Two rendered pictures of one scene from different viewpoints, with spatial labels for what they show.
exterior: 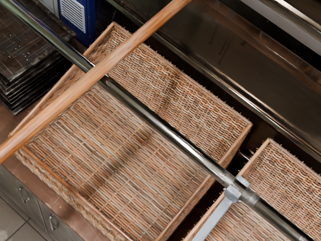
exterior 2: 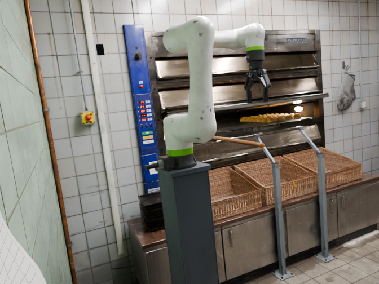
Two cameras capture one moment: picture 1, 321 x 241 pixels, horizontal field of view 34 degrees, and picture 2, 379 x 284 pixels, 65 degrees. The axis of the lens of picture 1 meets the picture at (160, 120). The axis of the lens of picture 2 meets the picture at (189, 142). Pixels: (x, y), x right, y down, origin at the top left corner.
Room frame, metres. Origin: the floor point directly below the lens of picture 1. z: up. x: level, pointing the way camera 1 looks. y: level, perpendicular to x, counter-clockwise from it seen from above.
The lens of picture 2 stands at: (-0.56, 2.16, 1.51)
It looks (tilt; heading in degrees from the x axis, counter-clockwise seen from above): 8 degrees down; 306
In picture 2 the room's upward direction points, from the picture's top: 6 degrees counter-clockwise
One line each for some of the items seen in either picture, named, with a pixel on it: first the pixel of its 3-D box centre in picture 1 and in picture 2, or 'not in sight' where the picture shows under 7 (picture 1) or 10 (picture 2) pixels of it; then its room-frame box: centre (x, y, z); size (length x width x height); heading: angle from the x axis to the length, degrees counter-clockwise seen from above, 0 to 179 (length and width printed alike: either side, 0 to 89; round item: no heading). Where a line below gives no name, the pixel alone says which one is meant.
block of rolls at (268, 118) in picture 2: not in sight; (269, 117); (0.73, -1.27, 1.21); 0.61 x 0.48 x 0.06; 149
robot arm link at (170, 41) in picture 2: not in sight; (181, 39); (0.28, 0.98, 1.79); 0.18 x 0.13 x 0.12; 76
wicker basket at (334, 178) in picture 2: not in sight; (321, 166); (0.10, -0.93, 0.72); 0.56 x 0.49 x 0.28; 60
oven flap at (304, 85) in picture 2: not in sight; (247, 91); (0.65, -0.55, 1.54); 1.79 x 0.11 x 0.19; 59
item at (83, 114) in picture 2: not in sight; (87, 117); (1.39, 0.76, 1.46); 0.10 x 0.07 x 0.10; 59
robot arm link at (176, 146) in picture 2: not in sight; (180, 134); (0.29, 1.06, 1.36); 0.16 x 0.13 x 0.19; 166
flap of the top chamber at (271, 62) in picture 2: not in sight; (245, 63); (0.65, -0.55, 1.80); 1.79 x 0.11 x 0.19; 59
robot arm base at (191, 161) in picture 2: not in sight; (170, 162); (0.33, 1.10, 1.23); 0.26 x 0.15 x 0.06; 63
